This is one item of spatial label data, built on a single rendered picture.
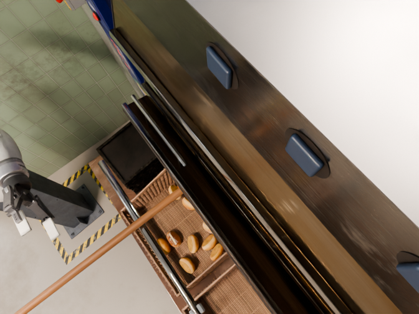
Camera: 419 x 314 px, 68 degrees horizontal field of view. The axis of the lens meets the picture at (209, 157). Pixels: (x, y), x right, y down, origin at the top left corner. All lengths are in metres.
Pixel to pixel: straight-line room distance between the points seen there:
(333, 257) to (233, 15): 0.42
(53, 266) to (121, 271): 0.55
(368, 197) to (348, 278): 0.30
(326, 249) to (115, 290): 2.12
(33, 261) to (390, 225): 2.74
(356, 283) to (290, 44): 0.40
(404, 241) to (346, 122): 0.12
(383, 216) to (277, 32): 0.20
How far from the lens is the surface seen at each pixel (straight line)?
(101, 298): 2.61
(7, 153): 1.18
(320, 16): 0.37
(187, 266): 1.74
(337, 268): 0.60
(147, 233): 1.26
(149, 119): 1.06
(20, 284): 2.94
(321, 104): 0.31
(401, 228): 0.32
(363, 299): 0.61
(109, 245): 1.27
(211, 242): 1.73
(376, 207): 0.32
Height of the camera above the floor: 2.36
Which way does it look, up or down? 69 degrees down
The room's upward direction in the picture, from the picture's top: 20 degrees counter-clockwise
